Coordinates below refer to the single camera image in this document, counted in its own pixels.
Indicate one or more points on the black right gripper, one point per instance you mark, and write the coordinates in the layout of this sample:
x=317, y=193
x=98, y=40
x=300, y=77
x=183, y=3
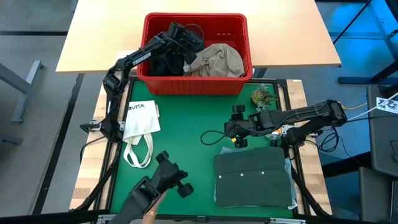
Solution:
x=241, y=126

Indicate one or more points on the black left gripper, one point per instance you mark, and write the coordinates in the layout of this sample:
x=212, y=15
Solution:
x=186, y=40

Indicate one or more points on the black garment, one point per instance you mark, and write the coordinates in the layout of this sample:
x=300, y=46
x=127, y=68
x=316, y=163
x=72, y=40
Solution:
x=161, y=67

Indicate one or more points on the dark green sweatshirt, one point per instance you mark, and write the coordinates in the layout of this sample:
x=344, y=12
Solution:
x=252, y=186

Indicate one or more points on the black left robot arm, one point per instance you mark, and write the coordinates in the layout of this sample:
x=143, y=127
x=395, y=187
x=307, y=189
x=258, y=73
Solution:
x=136, y=59

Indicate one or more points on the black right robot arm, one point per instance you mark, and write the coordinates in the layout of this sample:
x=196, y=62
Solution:
x=304, y=113

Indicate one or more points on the red plastic laundry bin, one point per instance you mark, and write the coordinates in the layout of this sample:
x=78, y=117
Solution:
x=211, y=86

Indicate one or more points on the small artificial succulent plant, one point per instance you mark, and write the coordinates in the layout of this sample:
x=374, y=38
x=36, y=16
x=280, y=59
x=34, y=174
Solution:
x=262, y=97

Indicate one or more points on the khaki garment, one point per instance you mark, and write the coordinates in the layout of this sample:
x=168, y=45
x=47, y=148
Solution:
x=217, y=62

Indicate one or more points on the white paper sheet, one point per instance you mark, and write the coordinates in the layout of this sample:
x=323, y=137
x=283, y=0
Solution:
x=127, y=55

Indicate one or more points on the white canvas tote bag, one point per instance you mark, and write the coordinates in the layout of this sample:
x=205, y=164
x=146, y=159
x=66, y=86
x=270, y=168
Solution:
x=141, y=119

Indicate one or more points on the white handwritten paper tag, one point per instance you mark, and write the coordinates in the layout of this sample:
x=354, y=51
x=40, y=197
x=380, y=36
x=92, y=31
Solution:
x=293, y=205

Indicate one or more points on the light wooden desk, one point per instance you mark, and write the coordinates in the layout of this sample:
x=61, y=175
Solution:
x=295, y=31

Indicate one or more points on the person's hand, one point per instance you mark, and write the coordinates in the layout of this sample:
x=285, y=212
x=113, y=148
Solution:
x=155, y=203

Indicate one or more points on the dark grey equipment case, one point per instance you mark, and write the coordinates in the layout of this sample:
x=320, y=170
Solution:
x=382, y=140
x=376, y=196

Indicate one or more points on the white printed sticker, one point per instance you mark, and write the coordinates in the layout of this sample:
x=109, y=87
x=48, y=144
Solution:
x=387, y=105

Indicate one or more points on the grey desk leg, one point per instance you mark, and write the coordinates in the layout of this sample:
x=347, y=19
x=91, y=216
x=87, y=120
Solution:
x=26, y=90

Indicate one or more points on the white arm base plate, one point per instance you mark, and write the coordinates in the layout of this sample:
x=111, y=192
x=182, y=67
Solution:
x=285, y=129

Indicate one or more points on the silver metal bracket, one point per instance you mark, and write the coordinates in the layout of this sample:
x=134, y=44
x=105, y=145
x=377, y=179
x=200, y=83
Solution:
x=107, y=217
x=289, y=221

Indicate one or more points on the black desk leg frame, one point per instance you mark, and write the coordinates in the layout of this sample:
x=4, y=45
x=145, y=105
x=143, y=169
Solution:
x=357, y=80

